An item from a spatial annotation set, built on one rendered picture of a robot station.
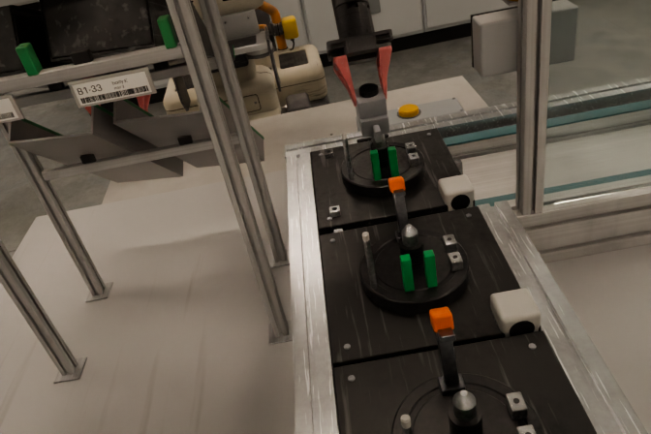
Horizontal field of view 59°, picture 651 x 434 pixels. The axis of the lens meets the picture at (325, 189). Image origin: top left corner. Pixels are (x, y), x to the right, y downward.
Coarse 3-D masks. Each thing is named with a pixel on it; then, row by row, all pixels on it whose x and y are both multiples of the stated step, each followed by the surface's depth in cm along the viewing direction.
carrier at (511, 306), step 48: (336, 240) 83; (384, 240) 78; (432, 240) 77; (480, 240) 78; (336, 288) 75; (384, 288) 71; (432, 288) 69; (480, 288) 71; (336, 336) 68; (384, 336) 67; (432, 336) 66; (480, 336) 65
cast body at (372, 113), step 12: (372, 84) 89; (360, 96) 89; (372, 96) 88; (384, 96) 88; (360, 108) 88; (372, 108) 88; (384, 108) 88; (360, 120) 89; (372, 120) 88; (384, 120) 89; (372, 132) 90; (384, 132) 90
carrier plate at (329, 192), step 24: (360, 144) 105; (432, 144) 101; (312, 168) 101; (336, 168) 100; (432, 168) 95; (456, 168) 93; (336, 192) 94; (408, 192) 90; (432, 192) 89; (360, 216) 87; (384, 216) 86; (408, 216) 86
